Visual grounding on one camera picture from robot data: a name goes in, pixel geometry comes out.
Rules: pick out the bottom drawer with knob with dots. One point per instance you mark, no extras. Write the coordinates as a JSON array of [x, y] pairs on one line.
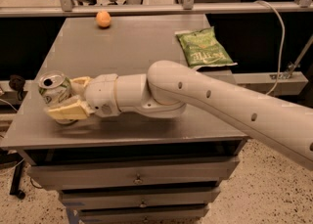
[[150, 213]]

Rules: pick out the orange fruit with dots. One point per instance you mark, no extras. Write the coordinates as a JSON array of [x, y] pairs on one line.
[[103, 19]]

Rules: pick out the green chip bag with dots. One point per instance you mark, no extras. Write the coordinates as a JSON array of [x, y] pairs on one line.
[[202, 49]]

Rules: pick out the black cable clump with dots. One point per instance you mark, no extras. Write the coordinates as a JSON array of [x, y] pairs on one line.
[[17, 83]]

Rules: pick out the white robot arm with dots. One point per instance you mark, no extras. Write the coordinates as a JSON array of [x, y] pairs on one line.
[[168, 88]]

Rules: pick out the black desk leg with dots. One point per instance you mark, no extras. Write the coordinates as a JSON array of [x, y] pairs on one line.
[[15, 186]]

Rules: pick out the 7up soda can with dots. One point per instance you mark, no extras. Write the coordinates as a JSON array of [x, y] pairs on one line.
[[54, 87]]

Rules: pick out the grey drawer cabinet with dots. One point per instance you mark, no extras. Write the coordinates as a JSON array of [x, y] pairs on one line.
[[129, 46]]

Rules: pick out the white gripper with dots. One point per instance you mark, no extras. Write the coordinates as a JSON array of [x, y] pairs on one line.
[[100, 95]]

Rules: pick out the drawer with knob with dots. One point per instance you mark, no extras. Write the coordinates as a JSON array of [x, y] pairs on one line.
[[140, 198], [150, 213], [133, 173]]

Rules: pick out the middle drawer with knob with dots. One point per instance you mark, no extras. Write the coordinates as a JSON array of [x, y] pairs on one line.
[[140, 198]]

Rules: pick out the top drawer with knob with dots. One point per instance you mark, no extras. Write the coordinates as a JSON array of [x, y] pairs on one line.
[[133, 173]]

